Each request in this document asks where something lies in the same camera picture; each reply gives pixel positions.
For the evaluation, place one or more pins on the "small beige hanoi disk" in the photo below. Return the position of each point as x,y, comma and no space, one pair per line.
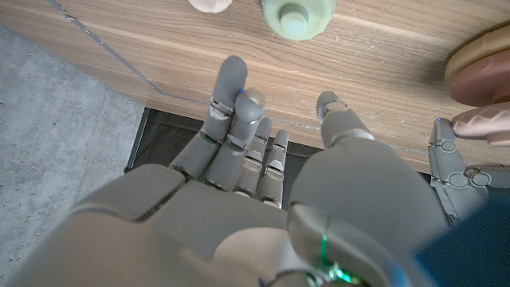
209,5

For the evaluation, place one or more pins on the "large orange hanoi disk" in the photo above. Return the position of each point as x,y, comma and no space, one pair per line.
474,52

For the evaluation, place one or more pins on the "pink hanoi disk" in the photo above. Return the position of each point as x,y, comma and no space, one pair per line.
484,123

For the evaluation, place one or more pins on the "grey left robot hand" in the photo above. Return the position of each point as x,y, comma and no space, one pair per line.
454,175

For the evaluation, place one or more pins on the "green hanoi disk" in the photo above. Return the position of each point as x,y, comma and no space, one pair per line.
299,18

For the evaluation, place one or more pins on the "blue right wrist connector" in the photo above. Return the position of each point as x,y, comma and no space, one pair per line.
470,251

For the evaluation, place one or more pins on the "coral red hanoi disk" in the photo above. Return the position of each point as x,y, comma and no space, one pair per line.
482,85

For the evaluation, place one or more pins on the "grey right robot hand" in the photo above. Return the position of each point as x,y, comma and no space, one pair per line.
199,223

